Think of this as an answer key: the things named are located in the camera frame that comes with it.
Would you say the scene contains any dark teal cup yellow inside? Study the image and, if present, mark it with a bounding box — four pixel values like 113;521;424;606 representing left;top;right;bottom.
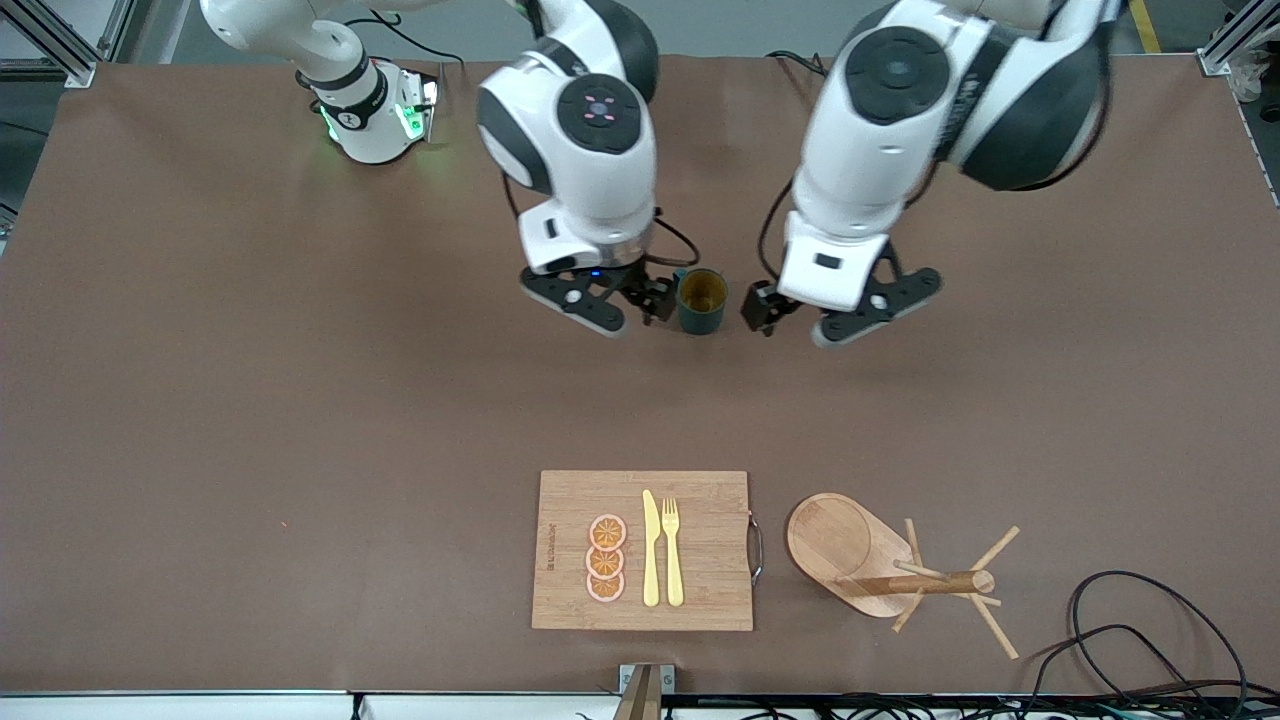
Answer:
675;267;729;336

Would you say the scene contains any wooden cup rack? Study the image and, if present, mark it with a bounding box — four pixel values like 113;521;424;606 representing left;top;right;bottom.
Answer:
786;492;1021;661

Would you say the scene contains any brown table cover mat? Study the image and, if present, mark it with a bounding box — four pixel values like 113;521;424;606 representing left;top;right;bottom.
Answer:
0;50;1280;697

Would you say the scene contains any yellow plastic knife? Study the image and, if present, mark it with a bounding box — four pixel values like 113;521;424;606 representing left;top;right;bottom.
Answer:
642;489;662;608

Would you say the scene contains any bamboo cutting board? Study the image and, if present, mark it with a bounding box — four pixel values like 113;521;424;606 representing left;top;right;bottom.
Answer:
531;470;764;633

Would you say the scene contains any yellow plastic fork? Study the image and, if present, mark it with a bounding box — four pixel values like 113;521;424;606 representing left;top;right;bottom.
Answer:
661;497;685;608

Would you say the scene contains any crumpled white plastic wrap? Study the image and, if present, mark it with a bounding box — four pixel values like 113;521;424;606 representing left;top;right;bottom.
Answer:
1228;48;1280;103

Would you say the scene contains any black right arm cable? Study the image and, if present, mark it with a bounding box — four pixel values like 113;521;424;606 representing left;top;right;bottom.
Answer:
650;208;703;271

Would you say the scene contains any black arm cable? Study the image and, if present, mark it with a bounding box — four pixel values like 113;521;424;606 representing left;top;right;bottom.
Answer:
757;180;801;291
650;208;703;271

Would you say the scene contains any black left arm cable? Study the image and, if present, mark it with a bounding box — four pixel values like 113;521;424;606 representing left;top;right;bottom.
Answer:
757;180;801;291

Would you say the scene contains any black left base cable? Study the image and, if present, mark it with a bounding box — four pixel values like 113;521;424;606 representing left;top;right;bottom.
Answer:
766;50;831;79

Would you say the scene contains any black base cable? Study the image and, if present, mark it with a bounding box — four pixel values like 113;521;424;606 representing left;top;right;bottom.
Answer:
345;8;467;69
766;50;831;79

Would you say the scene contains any black right base cable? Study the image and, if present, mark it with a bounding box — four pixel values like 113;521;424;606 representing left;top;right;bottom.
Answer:
345;8;467;69

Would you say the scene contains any metal table bracket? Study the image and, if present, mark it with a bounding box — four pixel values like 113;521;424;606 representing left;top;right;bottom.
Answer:
618;664;676;720

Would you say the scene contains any aluminium frame profile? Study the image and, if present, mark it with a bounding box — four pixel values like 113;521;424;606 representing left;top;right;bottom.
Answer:
1197;0;1280;77
20;0;136;89

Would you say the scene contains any black loose cable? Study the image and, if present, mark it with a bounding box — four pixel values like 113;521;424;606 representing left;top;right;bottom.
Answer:
1068;570;1249;716
1025;624;1216;720

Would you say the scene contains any white table edge rail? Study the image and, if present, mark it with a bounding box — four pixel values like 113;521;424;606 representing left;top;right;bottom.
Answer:
0;690;621;720

